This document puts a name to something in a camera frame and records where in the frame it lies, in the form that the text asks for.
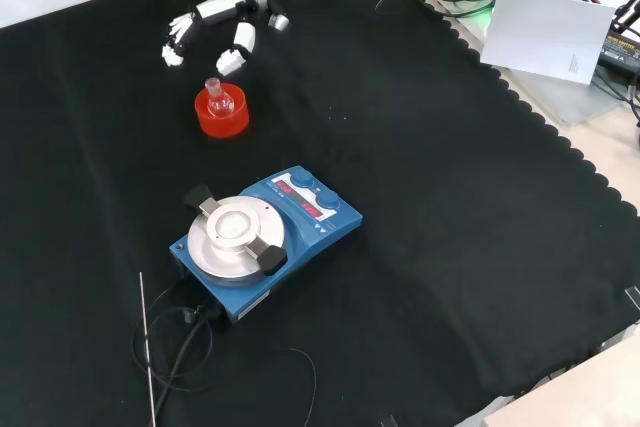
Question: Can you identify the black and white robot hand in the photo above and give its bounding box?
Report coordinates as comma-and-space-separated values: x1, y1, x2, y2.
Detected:
160, 0, 262, 76

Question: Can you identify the clear round-bottom glass flask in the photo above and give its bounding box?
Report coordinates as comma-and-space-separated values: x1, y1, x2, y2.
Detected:
204, 77, 236, 120

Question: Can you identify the blue-base heater with steel plate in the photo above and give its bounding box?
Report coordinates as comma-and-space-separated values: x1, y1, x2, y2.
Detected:
168, 164, 365, 327

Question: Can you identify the black bench cloth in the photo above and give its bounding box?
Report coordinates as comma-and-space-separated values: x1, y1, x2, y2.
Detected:
0, 0, 640, 427

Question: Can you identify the pale white board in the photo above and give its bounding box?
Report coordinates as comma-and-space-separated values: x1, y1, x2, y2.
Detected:
479, 0, 618, 87

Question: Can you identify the thin steel probe rod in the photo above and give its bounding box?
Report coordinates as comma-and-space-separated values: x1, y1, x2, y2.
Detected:
138, 271, 158, 427

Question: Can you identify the grey plate under board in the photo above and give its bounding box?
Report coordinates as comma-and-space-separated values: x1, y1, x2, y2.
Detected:
417, 0, 632, 124

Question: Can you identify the black power adapter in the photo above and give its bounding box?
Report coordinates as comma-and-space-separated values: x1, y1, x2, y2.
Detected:
596, 28, 640, 74

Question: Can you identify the black tripod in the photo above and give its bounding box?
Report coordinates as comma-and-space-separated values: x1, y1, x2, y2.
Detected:
613, 0, 640, 39

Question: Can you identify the orange flask support ring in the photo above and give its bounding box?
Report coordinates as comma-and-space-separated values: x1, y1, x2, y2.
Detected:
193, 82, 251, 140

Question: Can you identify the black heater power cable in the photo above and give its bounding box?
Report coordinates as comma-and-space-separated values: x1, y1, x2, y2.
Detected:
130, 276, 227, 412

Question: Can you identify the thin black probe wire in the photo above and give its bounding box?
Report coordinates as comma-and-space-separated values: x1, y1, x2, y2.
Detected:
286, 346, 319, 427

